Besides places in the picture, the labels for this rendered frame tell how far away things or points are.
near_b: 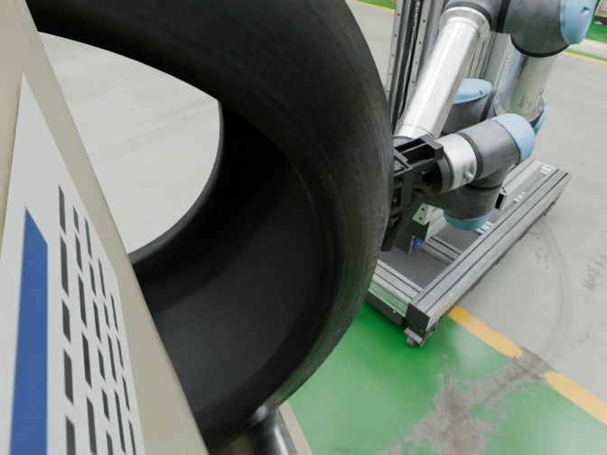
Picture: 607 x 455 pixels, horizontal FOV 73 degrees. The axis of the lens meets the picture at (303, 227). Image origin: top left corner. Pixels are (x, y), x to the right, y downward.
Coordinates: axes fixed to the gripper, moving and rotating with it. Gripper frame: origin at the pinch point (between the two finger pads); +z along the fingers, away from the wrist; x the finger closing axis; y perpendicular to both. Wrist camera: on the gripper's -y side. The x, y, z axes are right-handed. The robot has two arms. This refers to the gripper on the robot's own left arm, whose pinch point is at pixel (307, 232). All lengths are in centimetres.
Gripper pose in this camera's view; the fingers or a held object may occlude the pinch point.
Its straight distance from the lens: 55.2
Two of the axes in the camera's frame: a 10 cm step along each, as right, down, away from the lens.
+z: -9.0, 3.7, -2.2
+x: 4.2, 6.1, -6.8
